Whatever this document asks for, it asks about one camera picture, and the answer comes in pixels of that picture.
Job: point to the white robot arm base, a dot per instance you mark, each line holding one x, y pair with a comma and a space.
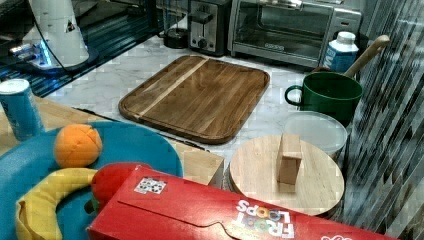
55, 42

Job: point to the wooden cutting board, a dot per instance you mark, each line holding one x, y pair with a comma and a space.
198, 98

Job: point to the glass jar with wooden lid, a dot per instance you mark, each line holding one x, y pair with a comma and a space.
286, 171

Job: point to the blue plate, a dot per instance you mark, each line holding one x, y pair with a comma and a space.
32, 160

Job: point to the silver two-slot toaster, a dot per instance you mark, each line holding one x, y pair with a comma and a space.
208, 22

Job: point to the red Froot Loops box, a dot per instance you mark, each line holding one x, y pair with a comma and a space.
151, 205

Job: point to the glass jar with clear lid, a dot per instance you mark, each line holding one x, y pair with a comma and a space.
318, 129

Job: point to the black glass French press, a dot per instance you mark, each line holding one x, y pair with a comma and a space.
175, 22

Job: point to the plush red apple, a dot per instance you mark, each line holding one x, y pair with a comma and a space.
108, 179

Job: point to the stainless steel toaster oven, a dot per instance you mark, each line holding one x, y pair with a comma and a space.
292, 31

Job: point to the green mug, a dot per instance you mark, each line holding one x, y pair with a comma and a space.
329, 93

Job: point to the plush orange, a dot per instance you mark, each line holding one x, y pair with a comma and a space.
77, 145

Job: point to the blue white-capped bottle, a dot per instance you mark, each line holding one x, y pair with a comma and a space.
341, 52

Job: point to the wooden spoon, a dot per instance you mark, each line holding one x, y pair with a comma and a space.
372, 50

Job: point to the blue can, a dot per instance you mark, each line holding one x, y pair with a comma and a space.
19, 105

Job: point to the plush banana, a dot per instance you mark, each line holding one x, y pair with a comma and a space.
35, 216

